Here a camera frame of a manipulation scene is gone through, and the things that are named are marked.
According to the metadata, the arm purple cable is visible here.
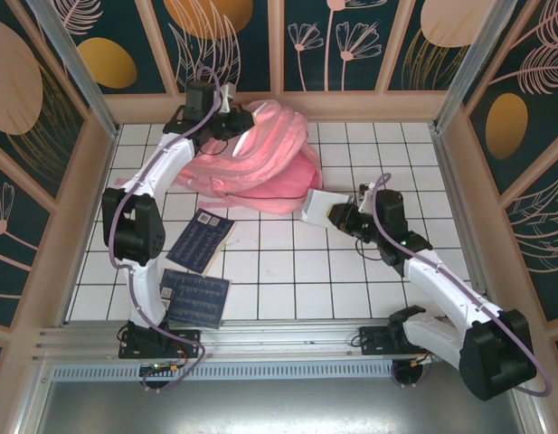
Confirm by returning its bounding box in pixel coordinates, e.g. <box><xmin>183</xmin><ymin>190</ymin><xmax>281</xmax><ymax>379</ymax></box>
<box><xmin>104</xmin><ymin>66</ymin><xmax>208</xmax><ymax>394</ymax></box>
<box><xmin>372</xmin><ymin>174</ymin><xmax>553</xmax><ymax>398</ymax></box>

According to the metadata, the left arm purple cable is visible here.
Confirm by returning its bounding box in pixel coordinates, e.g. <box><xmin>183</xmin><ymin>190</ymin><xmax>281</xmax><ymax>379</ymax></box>
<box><xmin>104</xmin><ymin>66</ymin><xmax>208</xmax><ymax>394</ymax></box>

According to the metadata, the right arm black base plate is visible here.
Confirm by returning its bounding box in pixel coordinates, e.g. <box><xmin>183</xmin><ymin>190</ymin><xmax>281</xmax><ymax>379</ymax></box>
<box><xmin>358</xmin><ymin>325</ymin><xmax>442</xmax><ymax>358</ymax></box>

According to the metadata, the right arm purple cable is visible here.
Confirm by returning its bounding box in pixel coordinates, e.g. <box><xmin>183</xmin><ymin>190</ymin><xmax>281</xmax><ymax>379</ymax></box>
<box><xmin>372</xmin><ymin>174</ymin><xmax>553</xmax><ymax>398</ymax></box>

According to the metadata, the slotted metal grille strip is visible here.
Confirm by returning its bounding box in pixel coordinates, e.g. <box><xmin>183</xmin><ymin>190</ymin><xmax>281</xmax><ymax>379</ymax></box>
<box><xmin>50</xmin><ymin>364</ymin><xmax>510</xmax><ymax>382</ymax></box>

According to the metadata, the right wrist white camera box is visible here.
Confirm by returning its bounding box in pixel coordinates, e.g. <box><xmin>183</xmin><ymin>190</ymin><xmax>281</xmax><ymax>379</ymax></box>
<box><xmin>355</xmin><ymin>179</ymin><xmax>380</xmax><ymax>213</ymax></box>

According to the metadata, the grey white notebook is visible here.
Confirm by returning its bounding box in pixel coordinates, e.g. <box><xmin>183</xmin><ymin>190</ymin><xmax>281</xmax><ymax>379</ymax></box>
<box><xmin>300</xmin><ymin>189</ymin><xmax>357</xmax><ymax>228</ymax></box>

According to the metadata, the thin navy book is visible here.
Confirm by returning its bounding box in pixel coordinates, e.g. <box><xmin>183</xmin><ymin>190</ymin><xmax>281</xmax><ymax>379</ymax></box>
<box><xmin>156</xmin><ymin>269</ymin><xmax>231</xmax><ymax>330</ymax></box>

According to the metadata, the aluminium mounting rail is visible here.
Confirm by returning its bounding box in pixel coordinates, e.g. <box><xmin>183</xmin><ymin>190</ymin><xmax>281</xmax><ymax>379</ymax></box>
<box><xmin>32</xmin><ymin>318</ymin><xmax>528</xmax><ymax>363</ymax></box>

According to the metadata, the steel sheet panel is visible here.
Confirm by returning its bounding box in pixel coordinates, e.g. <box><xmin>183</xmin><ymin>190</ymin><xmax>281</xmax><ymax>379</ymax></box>
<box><xmin>15</xmin><ymin>379</ymin><xmax>546</xmax><ymax>434</ymax></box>

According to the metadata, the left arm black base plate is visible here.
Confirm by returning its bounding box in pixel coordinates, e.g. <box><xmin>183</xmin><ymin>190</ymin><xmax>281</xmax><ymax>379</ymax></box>
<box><xmin>118</xmin><ymin>320</ymin><xmax>202</xmax><ymax>361</ymax></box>

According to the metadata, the aluminium frame post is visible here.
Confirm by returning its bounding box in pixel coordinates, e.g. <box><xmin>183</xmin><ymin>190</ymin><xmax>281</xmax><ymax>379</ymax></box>
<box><xmin>431</xmin><ymin>0</ymin><xmax>519</xmax><ymax>135</ymax></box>
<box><xmin>27</xmin><ymin>0</ymin><xmax>121</xmax><ymax>139</ymax></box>

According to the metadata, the thick navy book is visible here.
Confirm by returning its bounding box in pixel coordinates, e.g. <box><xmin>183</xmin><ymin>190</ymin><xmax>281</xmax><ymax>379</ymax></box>
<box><xmin>165</xmin><ymin>208</ymin><xmax>238</xmax><ymax>276</ymax></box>

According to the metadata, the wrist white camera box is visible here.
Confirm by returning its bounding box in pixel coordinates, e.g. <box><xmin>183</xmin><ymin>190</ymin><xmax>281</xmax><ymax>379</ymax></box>
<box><xmin>216</xmin><ymin>82</ymin><xmax>239</xmax><ymax>114</ymax></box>
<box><xmin>355</xmin><ymin>179</ymin><xmax>380</xmax><ymax>213</ymax></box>

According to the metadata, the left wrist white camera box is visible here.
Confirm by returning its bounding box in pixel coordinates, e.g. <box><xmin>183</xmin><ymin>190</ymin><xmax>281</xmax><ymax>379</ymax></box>
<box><xmin>216</xmin><ymin>82</ymin><xmax>239</xmax><ymax>114</ymax></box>

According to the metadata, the aluminium side rail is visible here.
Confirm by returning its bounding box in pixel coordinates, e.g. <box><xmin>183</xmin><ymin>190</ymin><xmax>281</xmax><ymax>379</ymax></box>
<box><xmin>430</xmin><ymin>124</ymin><xmax>506</xmax><ymax>320</ymax></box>

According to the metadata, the pink student backpack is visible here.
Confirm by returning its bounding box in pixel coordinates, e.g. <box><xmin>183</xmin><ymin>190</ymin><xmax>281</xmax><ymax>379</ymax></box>
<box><xmin>113</xmin><ymin>99</ymin><xmax>325</xmax><ymax>214</ymax></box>

